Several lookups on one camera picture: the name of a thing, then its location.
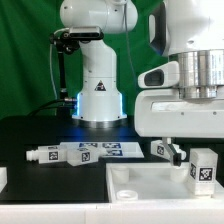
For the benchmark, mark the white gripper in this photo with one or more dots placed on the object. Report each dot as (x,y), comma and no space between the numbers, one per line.
(161,113)

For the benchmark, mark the white square tabletop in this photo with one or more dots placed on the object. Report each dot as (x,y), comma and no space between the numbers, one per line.
(144,182)

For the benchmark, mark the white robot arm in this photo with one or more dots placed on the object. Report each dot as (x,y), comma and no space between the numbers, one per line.
(184,97)

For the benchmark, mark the fiducial marker sheet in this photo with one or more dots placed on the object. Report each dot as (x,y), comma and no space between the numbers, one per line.
(113,149)

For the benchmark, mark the green backdrop curtain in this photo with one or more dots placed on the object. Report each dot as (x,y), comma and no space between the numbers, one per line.
(29,69)

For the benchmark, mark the white front rail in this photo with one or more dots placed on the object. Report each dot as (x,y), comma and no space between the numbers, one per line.
(154,212)

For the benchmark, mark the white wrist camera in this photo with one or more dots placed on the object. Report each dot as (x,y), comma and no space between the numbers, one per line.
(164,76)

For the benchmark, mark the black mounted camera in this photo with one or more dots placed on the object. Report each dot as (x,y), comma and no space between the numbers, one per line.
(67,40)

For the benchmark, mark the white left bracket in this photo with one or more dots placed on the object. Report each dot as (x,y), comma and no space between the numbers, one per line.
(3,178)

